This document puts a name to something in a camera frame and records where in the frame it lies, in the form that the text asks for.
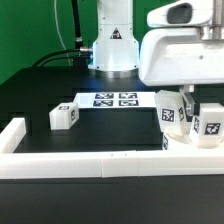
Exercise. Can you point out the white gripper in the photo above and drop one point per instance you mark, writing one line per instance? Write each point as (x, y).
(185, 46)

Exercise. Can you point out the white marker tag plate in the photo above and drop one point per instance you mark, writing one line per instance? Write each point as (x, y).
(115, 100)

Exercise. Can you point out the white U-shaped fence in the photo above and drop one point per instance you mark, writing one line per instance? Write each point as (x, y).
(15, 165)

